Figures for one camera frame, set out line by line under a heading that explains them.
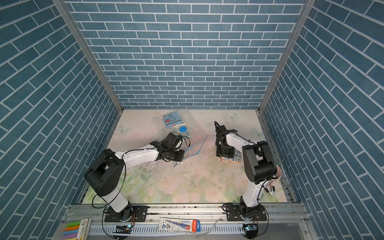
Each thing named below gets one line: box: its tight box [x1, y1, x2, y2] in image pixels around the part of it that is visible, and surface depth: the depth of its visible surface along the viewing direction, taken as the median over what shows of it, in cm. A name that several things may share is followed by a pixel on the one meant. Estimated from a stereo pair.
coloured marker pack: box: [62, 218, 93, 240], surface depth 70 cm
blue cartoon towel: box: [162, 111, 184, 129], surface depth 114 cm
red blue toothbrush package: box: [158, 217, 201, 233], surface depth 71 cm
